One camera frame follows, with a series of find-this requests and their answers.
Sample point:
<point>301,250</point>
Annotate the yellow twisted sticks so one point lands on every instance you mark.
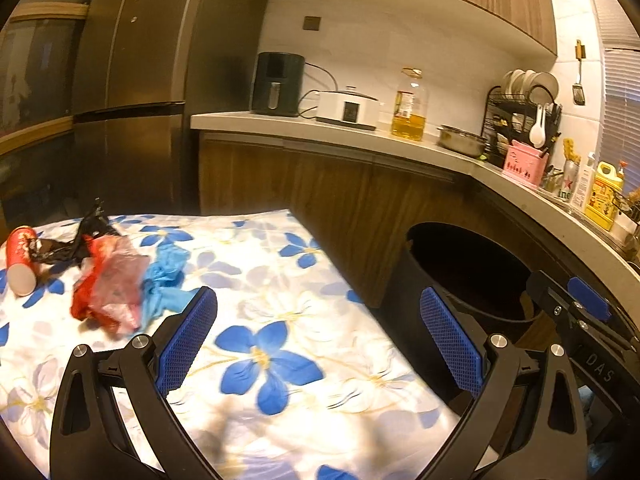
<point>571,150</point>

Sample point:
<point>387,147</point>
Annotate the white rice spoon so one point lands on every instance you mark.
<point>537,132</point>

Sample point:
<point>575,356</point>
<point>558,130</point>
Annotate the white plastic bottle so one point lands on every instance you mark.
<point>582,187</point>

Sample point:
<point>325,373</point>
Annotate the stainless steel bowl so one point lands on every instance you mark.
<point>462,141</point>

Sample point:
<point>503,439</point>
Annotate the red plastic bag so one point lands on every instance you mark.
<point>82,300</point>

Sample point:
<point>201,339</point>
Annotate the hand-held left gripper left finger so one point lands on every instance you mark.
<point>187,340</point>

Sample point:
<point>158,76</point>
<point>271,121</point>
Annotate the dark wall outlet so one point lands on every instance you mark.
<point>312,23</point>

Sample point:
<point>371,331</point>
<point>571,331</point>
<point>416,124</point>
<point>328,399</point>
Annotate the black plastic bin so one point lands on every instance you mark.
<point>415,310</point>

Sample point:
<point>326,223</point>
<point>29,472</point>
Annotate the black air fryer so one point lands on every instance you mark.
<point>277,85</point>

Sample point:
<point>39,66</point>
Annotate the blue floral tablecloth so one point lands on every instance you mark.
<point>300,310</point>

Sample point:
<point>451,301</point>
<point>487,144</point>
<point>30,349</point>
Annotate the white plate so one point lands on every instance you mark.
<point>507,84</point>
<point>519,81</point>

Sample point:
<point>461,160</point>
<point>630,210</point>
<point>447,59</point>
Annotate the clear glass cup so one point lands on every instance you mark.
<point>551,181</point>

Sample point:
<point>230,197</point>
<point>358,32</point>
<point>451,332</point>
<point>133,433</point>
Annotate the yellow detergent bottle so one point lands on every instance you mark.
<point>602,197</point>

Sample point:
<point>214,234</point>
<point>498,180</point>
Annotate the wooden framed glass door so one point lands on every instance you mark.
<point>35,85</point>

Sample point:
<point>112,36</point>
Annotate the black plastic bag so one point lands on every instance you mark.
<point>92,227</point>

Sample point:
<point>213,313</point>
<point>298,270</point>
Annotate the window blinds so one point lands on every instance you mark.
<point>622,110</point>

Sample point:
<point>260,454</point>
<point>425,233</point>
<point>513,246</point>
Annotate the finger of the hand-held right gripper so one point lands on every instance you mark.
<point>590,296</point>
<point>550,295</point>

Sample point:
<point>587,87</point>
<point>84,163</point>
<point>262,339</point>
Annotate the pink plastic bag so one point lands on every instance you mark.
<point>122,280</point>

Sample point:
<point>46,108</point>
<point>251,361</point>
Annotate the clear cooking oil bottle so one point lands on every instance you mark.
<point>409,120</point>

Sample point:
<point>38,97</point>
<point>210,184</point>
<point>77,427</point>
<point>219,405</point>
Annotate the hanging black spatula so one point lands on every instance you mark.
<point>579,92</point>

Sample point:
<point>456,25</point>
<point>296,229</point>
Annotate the wooden lower cabinets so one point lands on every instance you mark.
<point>325,185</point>

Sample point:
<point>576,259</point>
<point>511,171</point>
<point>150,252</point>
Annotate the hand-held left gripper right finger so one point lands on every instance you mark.
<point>450,340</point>

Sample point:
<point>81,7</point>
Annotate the white electric cooker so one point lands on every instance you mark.
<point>350,110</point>

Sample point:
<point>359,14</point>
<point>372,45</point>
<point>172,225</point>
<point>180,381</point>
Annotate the silver beer can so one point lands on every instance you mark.
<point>566,182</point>

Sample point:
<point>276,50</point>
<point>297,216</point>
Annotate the white bowl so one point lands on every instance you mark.
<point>545,84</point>

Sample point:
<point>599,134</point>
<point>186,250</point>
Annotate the dark steel refrigerator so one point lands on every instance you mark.
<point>140,60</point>

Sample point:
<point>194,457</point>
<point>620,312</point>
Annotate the red paper cup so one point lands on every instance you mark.
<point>20,255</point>

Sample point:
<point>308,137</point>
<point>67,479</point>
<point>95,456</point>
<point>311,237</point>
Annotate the pink utensil holder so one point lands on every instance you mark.
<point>524,166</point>

